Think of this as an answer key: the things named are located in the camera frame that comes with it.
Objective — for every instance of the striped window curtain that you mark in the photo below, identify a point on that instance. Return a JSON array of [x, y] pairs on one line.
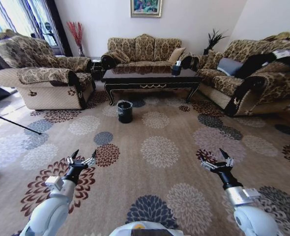
[[17, 17]]

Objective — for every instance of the patterned brown cushion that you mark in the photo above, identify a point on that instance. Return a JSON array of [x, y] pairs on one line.
[[121, 57], [212, 60]]

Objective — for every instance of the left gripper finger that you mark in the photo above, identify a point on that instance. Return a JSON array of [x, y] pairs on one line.
[[71, 159], [92, 160]]

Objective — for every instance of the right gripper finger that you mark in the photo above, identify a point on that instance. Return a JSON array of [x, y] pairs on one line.
[[228, 161], [209, 165]]

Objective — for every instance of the red dried plant vase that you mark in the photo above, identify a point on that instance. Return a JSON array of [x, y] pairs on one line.
[[76, 34]]

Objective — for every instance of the white robot front shell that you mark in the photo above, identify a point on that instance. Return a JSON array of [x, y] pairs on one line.
[[146, 229]]

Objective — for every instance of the long patterned brown sofa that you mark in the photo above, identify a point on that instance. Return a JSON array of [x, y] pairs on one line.
[[263, 86]]

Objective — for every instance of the patterned brown armchair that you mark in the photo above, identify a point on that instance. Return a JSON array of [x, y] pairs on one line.
[[44, 81]]

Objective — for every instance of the black camera stand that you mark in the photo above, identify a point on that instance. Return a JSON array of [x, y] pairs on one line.
[[46, 30]]

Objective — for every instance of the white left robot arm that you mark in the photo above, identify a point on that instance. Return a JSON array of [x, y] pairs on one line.
[[52, 209]]

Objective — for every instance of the black garment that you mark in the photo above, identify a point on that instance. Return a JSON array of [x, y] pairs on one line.
[[254, 64]]

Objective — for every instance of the dark green potted plant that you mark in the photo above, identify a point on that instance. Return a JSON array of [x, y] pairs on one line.
[[212, 41]]

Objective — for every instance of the black tripod leg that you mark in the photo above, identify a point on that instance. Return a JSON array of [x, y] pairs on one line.
[[14, 122]]

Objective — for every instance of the dark glossy coffee table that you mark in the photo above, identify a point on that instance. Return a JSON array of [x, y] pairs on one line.
[[151, 78]]

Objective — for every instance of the dark tissue box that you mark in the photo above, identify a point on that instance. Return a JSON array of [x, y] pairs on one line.
[[176, 69]]

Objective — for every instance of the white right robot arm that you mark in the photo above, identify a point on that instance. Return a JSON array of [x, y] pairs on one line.
[[252, 218]]

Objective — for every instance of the plain beige cushion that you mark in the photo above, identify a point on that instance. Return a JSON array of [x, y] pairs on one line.
[[175, 54]]

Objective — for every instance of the three-seat patterned brown sofa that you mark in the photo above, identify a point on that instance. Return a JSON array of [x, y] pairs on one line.
[[145, 49]]

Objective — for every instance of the dark side table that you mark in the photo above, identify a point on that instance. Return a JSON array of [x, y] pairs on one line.
[[96, 67]]

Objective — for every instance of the grey cushion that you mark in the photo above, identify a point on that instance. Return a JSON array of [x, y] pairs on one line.
[[229, 66]]

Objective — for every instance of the black round trash bin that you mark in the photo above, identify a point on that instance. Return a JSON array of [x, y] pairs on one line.
[[125, 113]]

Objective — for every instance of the gold framed painting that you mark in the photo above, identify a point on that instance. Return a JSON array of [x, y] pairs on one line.
[[146, 7]]

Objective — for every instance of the floral beige rug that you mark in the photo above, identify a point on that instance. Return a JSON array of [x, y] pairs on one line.
[[145, 159]]

